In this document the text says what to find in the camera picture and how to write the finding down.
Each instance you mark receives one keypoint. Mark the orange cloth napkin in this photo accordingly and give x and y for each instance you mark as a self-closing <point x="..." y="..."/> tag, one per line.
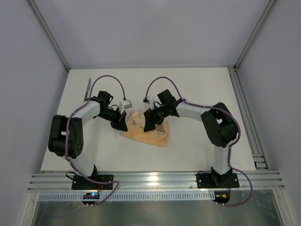
<point x="135" y="122"/>

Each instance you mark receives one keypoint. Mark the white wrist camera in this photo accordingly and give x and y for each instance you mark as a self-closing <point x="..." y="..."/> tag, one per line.
<point x="124" y="104"/>
<point x="149" y="99"/>

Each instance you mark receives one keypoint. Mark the knife with green handle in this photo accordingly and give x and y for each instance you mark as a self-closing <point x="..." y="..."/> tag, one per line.
<point x="87" y="89"/>

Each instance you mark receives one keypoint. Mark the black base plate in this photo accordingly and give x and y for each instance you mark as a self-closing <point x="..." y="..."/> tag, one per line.
<point x="204" y="180"/>
<point x="80" y="183"/>

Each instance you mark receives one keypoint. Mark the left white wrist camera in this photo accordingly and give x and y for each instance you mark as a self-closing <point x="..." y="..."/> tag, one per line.
<point x="124" y="104"/>

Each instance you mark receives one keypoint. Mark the left aluminium frame post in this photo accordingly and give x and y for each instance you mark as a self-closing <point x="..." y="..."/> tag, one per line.
<point x="46" y="29"/>

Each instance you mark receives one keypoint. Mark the aluminium front rail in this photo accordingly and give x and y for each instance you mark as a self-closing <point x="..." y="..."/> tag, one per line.
<point x="151" y="181"/>

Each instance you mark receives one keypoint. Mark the right side aluminium rail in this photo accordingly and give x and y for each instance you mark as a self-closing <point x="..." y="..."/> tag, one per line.
<point x="252" y="135"/>

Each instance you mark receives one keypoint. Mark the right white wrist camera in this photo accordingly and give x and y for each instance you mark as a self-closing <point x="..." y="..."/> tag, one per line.
<point x="149" y="99"/>

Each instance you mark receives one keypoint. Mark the slotted grey cable duct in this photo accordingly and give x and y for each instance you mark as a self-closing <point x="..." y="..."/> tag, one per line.
<point x="129" y="196"/>

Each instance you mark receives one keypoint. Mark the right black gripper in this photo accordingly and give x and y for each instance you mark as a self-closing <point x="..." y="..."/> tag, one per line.
<point x="152" y="117"/>

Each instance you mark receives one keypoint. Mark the right small connector board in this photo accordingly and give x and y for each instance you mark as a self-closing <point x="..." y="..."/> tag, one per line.
<point x="221" y="198"/>

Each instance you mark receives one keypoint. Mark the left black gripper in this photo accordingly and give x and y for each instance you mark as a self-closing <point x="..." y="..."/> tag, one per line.
<point x="118" y="121"/>

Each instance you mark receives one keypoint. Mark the aluminium rail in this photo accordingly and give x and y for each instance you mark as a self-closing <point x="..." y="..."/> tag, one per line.
<point x="151" y="181"/>
<point x="252" y="135"/>

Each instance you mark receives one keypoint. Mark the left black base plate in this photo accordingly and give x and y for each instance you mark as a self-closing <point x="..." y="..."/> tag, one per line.
<point x="80" y="183"/>

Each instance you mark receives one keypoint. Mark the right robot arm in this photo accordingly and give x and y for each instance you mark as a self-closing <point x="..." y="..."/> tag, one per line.
<point x="221" y="128"/>

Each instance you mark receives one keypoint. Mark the right aluminium frame post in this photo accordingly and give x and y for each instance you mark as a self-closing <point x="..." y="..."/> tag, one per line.
<point x="262" y="19"/>

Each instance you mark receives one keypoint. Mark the left small controller board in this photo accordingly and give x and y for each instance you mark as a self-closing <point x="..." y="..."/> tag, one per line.
<point x="89" y="199"/>

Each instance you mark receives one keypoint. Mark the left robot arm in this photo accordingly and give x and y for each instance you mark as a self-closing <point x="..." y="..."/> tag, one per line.
<point x="66" y="138"/>

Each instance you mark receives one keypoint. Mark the aluminium frame post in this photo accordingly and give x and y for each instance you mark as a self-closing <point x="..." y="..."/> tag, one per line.
<point x="262" y="19"/>
<point x="46" y="29"/>

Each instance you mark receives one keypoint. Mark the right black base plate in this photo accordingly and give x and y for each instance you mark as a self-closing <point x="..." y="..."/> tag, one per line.
<point x="204" y="180"/>

